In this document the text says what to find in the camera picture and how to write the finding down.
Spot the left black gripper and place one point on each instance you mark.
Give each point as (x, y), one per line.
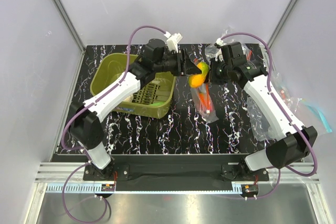
(185, 67)

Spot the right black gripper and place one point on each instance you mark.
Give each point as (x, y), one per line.
(219, 82)

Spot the yellow green toy mango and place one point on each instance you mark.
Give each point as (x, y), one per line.
(197, 80)

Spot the clear red-zip bag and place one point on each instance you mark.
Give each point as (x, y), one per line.
(208, 117)

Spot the olive green plastic basket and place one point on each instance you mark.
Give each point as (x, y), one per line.
(153, 100)

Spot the red orange toy mango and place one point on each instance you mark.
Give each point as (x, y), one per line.
(204, 101)

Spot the white toy cauliflower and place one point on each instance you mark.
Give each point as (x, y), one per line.
(128, 99)

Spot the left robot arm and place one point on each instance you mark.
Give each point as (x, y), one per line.
(85, 125)

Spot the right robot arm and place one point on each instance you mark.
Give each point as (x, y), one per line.
(293, 139)

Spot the clear bag under arm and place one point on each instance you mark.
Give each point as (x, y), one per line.
(260, 126)

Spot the clear bag at back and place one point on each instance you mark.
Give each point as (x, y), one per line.
(220, 46)

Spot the clear blue-zip bag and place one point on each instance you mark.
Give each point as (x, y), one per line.
(306, 112)

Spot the black marble pattern mat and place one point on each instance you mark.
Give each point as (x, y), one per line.
(182, 130)

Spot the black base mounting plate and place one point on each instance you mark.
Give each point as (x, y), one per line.
(228, 167)

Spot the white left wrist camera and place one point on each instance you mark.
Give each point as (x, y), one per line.
(173, 41)

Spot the aluminium rail frame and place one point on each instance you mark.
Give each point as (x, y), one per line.
(62, 196)

